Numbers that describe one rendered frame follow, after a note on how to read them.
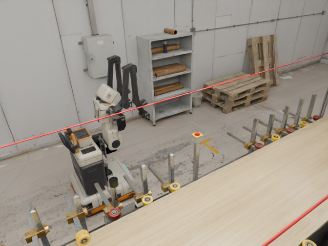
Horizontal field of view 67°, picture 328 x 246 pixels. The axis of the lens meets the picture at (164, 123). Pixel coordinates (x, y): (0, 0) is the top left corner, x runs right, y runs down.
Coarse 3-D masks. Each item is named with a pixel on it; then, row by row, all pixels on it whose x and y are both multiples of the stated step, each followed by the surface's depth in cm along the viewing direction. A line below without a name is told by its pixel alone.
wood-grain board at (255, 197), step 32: (320, 128) 265; (256, 160) 221; (288, 160) 220; (320, 160) 218; (192, 192) 189; (224, 192) 188; (256, 192) 187; (288, 192) 186; (320, 192) 186; (128, 224) 166; (160, 224) 165; (192, 224) 164; (224, 224) 164; (256, 224) 163; (288, 224) 162; (320, 224) 162
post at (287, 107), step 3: (288, 105) 262; (285, 108) 265; (288, 108) 262; (285, 111) 266; (288, 111) 265; (285, 114) 267; (285, 117) 268; (282, 120) 272; (285, 120) 269; (282, 123) 273; (285, 123) 272; (282, 126) 274; (285, 126) 274; (279, 135) 281; (282, 135) 279
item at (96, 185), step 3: (96, 183) 207; (96, 186) 204; (99, 186) 203; (99, 189) 201; (99, 192) 198; (102, 192) 198; (102, 195) 195; (102, 198) 192; (105, 198) 192; (105, 201) 189; (108, 201) 189; (105, 204) 188; (108, 204) 187; (117, 219) 176
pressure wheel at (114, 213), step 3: (111, 210) 176; (114, 210) 176; (117, 210) 176; (111, 213) 174; (114, 213) 174; (117, 213) 173; (120, 213) 175; (111, 216) 171; (114, 216) 171; (117, 216) 172; (114, 219) 172
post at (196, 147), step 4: (196, 144) 204; (196, 148) 206; (196, 152) 208; (196, 156) 210; (196, 160) 212; (196, 164) 215; (196, 168) 217; (196, 172) 219; (196, 176) 222; (192, 180) 227; (196, 180) 224
